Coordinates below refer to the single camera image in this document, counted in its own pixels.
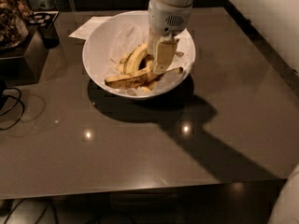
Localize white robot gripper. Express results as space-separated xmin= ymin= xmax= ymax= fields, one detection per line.
xmin=147 ymin=0 xmax=192 ymax=75

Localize glass jar with snacks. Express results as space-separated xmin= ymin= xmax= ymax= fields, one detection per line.
xmin=0 ymin=0 xmax=29 ymax=50

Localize white paper sheet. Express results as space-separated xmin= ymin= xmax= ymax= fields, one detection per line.
xmin=69 ymin=16 xmax=110 ymax=40

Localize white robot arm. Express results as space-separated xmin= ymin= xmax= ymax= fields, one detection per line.
xmin=147 ymin=0 xmax=193 ymax=74

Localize spotted yellow banana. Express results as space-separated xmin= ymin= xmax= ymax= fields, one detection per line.
xmin=105 ymin=67 xmax=159 ymax=89

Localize black cable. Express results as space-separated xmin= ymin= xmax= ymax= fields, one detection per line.
xmin=0 ymin=79 xmax=26 ymax=132

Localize dark box stand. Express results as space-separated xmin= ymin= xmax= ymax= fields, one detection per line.
xmin=0 ymin=26 xmax=49 ymax=86

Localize rear curved yellow banana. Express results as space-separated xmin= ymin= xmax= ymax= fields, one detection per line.
xmin=123 ymin=43 xmax=152 ymax=74

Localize banana pieces under bunch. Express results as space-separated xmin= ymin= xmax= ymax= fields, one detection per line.
xmin=118 ymin=55 xmax=183 ymax=91

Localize black patterned cup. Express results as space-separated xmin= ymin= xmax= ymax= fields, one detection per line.
xmin=31 ymin=11 xmax=60 ymax=49

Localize large white bowl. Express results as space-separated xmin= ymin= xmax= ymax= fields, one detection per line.
xmin=82 ymin=11 xmax=196 ymax=100

